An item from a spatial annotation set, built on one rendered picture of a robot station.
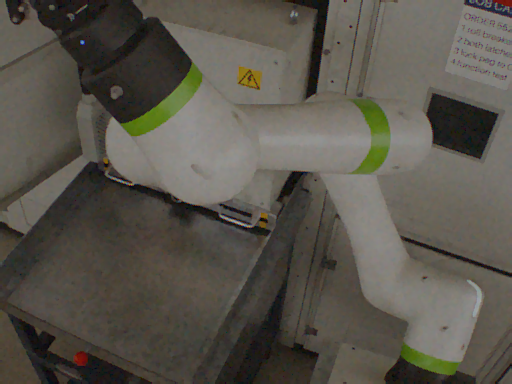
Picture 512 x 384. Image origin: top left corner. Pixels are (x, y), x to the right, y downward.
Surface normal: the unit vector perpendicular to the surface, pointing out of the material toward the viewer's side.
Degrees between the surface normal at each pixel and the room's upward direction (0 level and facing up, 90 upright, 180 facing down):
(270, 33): 0
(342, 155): 85
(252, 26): 0
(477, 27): 90
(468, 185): 90
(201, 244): 0
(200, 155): 62
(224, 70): 90
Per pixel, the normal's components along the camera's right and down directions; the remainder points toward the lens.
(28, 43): 0.79, 0.47
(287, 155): 0.49, 0.53
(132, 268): 0.05, -0.69
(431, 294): -0.77, -0.23
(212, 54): -0.39, 0.65
